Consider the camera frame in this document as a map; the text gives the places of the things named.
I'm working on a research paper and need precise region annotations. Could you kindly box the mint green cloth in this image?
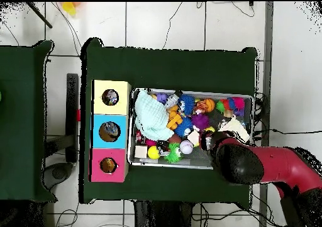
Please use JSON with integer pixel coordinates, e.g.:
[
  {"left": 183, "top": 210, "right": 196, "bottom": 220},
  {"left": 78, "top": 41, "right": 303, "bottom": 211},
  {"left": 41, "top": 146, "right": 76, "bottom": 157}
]
[{"left": 134, "top": 88, "right": 175, "bottom": 142}]

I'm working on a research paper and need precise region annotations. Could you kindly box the clear plastic packet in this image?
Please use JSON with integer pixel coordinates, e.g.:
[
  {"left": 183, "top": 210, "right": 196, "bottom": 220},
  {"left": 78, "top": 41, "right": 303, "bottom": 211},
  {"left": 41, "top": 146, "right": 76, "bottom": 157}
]
[{"left": 103, "top": 123, "right": 120, "bottom": 140}]

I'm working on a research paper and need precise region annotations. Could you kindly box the multicolour cartoon print cloth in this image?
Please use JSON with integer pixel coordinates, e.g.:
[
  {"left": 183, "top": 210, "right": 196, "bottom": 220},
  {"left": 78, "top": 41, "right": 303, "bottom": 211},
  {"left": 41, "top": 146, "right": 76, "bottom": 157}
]
[{"left": 103, "top": 90, "right": 119, "bottom": 106}]

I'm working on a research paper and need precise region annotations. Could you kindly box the yellow rubber duck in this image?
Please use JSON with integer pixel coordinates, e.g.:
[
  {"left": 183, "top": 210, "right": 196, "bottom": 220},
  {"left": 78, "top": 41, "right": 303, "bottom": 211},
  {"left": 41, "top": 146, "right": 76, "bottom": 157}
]
[{"left": 101, "top": 158, "right": 116, "bottom": 173}]

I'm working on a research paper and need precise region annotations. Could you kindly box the cream yellow cloth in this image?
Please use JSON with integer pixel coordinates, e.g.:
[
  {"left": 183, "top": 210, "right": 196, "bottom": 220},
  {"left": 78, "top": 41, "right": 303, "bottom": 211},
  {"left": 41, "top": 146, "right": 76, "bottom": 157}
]
[{"left": 218, "top": 115, "right": 251, "bottom": 143}]

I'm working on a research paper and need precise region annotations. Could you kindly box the shallow clear mesh bin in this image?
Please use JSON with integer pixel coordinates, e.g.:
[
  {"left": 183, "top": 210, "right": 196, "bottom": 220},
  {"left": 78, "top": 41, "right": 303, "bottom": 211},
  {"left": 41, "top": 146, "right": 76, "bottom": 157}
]
[{"left": 128, "top": 88, "right": 254, "bottom": 172}]

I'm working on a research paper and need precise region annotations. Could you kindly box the wooden box with three holes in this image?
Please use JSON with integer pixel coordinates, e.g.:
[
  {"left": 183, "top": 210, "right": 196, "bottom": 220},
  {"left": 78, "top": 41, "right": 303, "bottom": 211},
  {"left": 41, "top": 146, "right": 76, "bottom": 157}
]
[{"left": 89, "top": 79, "right": 131, "bottom": 184}]

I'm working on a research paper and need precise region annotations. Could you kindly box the orange plastic toy brick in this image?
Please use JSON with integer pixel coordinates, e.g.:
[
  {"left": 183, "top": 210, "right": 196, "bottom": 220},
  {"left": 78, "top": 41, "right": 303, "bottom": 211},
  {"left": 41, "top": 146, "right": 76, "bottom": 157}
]
[{"left": 167, "top": 106, "right": 184, "bottom": 131}]

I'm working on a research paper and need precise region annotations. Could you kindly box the yellow ball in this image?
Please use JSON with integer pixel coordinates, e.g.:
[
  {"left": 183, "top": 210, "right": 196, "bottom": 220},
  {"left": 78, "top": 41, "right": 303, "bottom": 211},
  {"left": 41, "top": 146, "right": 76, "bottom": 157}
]
[{"left": 147, "top": 146, "right": 161, "bottom": 160}]

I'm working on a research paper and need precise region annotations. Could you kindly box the green spiky ball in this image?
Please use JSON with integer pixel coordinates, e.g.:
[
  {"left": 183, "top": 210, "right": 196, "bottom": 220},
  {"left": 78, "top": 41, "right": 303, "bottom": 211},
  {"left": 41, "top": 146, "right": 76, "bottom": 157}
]
[{"left": 165, "top": 143, "right": 182, "bottom": 165}]

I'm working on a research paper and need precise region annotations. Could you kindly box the white toy baseball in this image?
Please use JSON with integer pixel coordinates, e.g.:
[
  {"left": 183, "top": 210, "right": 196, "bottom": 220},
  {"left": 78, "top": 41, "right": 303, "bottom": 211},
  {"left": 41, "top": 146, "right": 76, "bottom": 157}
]
[{"left": 180, "top": 139, "right": 194, "bottom": 155}]

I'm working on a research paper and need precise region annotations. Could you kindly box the small wooden cube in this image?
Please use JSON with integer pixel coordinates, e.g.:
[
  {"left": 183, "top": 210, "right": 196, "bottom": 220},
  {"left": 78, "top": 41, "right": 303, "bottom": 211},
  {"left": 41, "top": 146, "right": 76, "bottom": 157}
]
[{"left": 135, "top": 145, "right": 149, "bottom": 159}]

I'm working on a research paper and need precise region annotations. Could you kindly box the orange toy basketball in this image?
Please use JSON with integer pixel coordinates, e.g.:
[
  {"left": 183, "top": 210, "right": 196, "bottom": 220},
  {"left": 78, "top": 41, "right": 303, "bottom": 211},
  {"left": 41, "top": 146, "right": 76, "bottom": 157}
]
[{"left": 201, "top": 98, "right": 217, "bottom": 113}]

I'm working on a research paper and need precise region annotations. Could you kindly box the pink spiky ball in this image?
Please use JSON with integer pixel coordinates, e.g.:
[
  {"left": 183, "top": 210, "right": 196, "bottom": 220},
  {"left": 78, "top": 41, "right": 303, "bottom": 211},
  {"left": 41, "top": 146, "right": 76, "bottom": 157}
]
[{"left": 231, "top": 97, "right": 247, "bottom": 111}]

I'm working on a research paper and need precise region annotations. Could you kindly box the black chair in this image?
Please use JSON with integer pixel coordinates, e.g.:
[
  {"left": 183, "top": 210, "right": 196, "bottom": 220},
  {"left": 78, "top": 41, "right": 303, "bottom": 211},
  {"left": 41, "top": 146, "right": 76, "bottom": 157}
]
[{"left": 44, "top": 73, "right": 81, "bottom": 190}]

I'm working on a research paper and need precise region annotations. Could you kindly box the grey metal beam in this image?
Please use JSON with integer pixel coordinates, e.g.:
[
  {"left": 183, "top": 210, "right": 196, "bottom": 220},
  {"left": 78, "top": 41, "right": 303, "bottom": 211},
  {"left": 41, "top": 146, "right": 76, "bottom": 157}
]
[{"left": 258, "top": 1, "right": 275, "bottom": 227}]

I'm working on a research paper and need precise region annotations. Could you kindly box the green cloth side table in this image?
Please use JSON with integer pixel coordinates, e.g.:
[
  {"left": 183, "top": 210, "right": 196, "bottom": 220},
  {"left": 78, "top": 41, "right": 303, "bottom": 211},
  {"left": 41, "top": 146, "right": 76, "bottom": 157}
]
[{"left": 0, "top": 40, "right": 55, "bottom": 202}]

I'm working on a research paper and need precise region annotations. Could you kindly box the yellow floor object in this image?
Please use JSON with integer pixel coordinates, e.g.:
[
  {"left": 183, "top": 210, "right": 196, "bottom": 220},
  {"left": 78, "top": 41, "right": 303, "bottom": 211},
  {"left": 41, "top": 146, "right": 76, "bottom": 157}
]
[{"left": 61, "top": 2, "right": 79, "bottom": 16}]

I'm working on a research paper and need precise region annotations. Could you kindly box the black rod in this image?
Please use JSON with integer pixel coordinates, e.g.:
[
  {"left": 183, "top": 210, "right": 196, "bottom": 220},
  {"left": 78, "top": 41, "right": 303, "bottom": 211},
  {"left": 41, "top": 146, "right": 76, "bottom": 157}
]
[{"left": 25, "top": 2, "right": 53, "bottom": 29}]

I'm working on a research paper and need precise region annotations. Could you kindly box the black cable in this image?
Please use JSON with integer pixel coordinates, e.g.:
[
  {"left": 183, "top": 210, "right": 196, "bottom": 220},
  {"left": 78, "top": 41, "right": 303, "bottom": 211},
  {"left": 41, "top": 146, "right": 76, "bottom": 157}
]
[
  {"left": 253, "top": 92, "right": 322, "bottom": 141},
  {"left": 162, "top": 1, "right": 184, "bottom": 50}
]

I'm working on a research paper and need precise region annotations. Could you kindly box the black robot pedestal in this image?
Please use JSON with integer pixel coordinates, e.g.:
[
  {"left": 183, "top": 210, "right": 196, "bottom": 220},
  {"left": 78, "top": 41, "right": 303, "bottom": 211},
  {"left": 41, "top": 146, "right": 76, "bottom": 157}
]
[{"left": 133, "top": 201, "right": 198, "bottom": 227}]

